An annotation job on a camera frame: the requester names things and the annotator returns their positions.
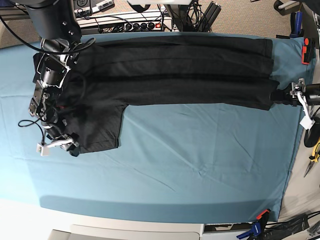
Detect black extrusion piece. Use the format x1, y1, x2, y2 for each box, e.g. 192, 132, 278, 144
198, 1, 221, 32

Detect yellow handled pliers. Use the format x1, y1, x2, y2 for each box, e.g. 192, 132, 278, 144
303, 142, 320, 178

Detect orange black clamp top right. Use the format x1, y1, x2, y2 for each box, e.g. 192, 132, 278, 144
301, 37, 316, 65

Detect bundle of black cables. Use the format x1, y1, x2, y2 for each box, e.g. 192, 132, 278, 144
139, 0, 213, 33

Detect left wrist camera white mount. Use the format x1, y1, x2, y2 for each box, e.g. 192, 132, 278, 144
289, 78, 315, 130

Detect black computer mouse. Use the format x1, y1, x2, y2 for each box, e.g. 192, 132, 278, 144
303, 124, 320, 148

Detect orange black clamp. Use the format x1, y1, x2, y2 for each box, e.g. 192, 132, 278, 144
256, 208, 271, 225
301, 37, 316, 65

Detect blue black clamp bottom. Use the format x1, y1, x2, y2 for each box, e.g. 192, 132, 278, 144
236, 222, 262, 240

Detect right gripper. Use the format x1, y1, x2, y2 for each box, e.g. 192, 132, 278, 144
41, 121, 80, 157

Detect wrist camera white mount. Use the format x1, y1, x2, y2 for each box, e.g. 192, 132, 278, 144
289, 78, 315, 130
36, 137, 76, 157

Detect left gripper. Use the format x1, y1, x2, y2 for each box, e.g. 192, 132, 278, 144
270, 83, 320, 106

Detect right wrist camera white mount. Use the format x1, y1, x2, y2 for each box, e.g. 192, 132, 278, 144
36, 137, 76, 157

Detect dark grey T-shirt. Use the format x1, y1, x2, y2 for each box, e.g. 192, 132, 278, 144
55, 35, 279, 154

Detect blue table cloth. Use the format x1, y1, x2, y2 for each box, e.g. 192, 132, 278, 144
0, 45, 304, 224

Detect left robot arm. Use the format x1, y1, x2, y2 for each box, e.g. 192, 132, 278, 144
270, 0, 320, 107

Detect orange black clamp bottom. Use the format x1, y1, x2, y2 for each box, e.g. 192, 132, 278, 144
256, 208, 271, 225

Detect black power strip red switch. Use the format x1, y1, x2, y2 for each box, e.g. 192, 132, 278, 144
110, 21, 164, 33

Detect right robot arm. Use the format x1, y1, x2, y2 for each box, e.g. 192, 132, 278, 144
17, 0, 95, 157

